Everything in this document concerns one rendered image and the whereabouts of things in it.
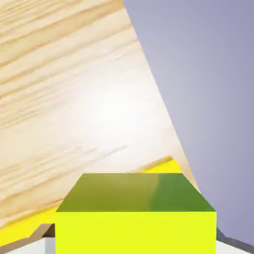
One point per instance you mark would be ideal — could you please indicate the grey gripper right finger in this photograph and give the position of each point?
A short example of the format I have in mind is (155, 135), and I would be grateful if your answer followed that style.
(228, 247)

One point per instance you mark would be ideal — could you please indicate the small lime yellow cube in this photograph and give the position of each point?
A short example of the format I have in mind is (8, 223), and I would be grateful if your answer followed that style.
(135, 232)

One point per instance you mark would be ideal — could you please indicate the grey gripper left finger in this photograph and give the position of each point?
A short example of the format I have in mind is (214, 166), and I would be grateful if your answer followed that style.
(39, 245)

